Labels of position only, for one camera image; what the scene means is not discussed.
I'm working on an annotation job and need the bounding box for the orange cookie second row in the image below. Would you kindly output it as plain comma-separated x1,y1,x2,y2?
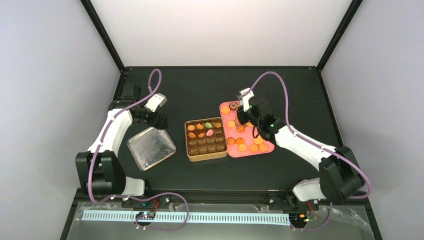
187,132,196,139

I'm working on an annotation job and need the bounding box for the green round macaron cookie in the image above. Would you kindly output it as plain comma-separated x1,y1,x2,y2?
204,122,213,129

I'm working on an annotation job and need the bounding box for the gold cookie tin box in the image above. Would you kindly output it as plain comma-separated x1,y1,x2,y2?
184,117,228,162

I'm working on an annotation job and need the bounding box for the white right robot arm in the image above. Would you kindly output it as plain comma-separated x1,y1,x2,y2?
236,96,367,210

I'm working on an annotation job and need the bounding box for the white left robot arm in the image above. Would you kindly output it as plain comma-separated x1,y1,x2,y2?
75,83,168,197

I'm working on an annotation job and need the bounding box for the silver tin lid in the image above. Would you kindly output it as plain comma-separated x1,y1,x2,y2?
127,127,177,171

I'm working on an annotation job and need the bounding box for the pink plastic tray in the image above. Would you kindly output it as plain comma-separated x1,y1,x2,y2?
219,101,275,158

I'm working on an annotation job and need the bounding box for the chocolate sprinkled donut cookie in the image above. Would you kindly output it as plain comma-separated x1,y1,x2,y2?
229,101,239,111

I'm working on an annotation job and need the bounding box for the pink round macaron cookie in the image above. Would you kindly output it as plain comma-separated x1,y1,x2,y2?
206,129,214,137

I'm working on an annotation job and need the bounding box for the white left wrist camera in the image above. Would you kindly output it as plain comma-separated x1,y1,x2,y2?
144,93,167,112

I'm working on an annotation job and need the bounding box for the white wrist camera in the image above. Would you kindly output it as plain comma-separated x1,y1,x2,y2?
144,93,167,112
237,87,254,112

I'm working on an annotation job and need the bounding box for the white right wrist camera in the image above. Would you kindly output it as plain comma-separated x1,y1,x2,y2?
237,87,254,112

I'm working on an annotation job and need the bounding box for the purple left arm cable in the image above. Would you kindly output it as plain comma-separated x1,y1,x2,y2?
86,68,190,232

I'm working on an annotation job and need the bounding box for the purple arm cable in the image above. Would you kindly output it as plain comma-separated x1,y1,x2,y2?
243,71,373,231
86,68,190,232

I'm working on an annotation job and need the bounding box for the light blue slotted cable duct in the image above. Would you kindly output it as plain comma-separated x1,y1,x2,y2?
80,210,290,226

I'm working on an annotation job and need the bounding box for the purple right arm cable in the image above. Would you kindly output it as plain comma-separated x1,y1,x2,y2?
243,71,373,231

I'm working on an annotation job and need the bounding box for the black enclosure frame post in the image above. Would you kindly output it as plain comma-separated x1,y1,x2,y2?
80,0,125,72

